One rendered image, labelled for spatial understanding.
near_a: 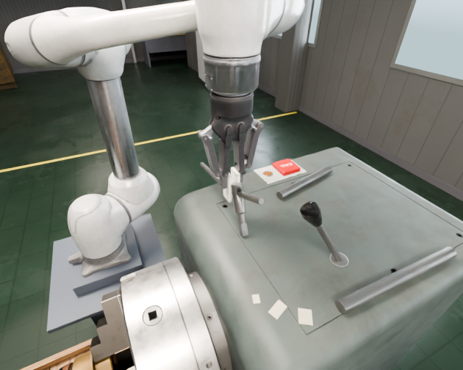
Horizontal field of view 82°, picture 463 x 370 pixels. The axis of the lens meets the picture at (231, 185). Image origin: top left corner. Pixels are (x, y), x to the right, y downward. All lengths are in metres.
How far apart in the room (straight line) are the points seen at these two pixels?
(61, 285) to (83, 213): 0.36
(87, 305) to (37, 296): 1.19
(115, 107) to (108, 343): 0.67
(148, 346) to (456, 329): 2.03
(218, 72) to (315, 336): 0.43
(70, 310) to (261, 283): 0.84
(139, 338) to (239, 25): 0.49
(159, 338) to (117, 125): 0.70
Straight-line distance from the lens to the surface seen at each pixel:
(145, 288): 0.56
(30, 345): 2.17
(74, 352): 0.94
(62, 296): 1.26
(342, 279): 0.56
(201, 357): 0.53
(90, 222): 1.05
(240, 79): 0.43
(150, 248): 1.27
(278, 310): 0.49
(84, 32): 0.67
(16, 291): 2.47
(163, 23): 0.63
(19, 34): 0.82
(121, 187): 1.11
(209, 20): 0.42
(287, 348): 0.47
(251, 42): 0.43
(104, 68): 0.92
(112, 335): 0.64
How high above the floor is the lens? 1.69
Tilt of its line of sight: 37 degrees down
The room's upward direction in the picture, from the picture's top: straight up
